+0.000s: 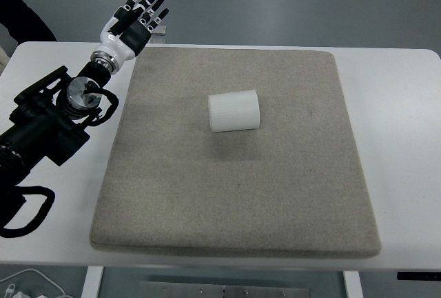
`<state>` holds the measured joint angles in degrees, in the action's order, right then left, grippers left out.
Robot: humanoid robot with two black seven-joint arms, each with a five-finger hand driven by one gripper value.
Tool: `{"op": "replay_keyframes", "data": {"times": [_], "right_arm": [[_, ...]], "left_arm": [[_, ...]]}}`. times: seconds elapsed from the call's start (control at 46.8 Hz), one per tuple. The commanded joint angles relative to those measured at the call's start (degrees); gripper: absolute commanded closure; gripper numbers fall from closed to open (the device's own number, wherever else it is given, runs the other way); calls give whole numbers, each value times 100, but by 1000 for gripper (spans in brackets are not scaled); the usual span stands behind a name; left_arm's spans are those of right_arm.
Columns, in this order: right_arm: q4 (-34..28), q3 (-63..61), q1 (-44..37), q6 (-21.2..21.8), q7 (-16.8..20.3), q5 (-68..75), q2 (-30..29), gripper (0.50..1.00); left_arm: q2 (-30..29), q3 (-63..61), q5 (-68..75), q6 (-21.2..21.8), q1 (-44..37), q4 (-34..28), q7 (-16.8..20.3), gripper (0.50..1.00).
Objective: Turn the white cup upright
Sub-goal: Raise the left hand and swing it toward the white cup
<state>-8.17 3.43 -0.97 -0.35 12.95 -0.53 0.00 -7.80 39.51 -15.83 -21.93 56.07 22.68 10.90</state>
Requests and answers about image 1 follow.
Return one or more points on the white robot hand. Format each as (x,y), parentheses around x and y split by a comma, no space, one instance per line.
(115,50)

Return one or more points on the white cup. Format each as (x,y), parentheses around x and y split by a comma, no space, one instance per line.
(234,111)

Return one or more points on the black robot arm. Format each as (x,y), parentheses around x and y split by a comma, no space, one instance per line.
(52,114)

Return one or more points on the metal floor socket plate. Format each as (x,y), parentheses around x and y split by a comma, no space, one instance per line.
(158,34)

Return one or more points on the person in dark clothes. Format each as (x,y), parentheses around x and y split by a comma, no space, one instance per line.
(23,23)

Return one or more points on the beige felt mat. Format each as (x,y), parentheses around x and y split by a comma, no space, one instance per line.
(294,187)

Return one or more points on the white table leg left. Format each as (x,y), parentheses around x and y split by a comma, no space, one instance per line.
(92,283)

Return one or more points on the white table leg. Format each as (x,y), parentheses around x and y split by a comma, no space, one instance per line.
(352,284)
(92,283)

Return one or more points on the white table leg right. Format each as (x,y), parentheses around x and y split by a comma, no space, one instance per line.
(352,284)

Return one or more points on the black desk control panel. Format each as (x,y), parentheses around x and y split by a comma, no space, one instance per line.
(419,276)

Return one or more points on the metal table base plate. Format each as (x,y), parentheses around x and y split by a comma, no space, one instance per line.
(169,289)

